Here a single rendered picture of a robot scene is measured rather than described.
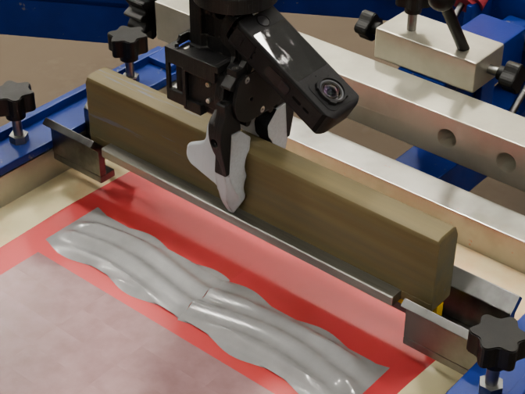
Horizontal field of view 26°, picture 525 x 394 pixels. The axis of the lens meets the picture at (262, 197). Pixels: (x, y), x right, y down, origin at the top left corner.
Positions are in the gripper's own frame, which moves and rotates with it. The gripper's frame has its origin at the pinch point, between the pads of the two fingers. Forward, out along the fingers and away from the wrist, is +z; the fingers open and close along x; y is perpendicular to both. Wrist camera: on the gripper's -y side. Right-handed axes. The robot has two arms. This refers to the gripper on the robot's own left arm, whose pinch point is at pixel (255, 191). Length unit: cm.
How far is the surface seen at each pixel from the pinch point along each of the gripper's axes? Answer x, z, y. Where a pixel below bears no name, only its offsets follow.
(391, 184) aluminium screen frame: -14.7, 4.6, -5.3
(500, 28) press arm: -41.8, -0.7, -1.0
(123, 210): 2.4, 8.1, 15.4
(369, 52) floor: -191, 103, 116
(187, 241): 1.9, 8.1, 6.9
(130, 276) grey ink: 9.8, 7.4, 6.8
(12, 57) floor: -119, 104, 197
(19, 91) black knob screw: 4.6, -2.4, 26.9
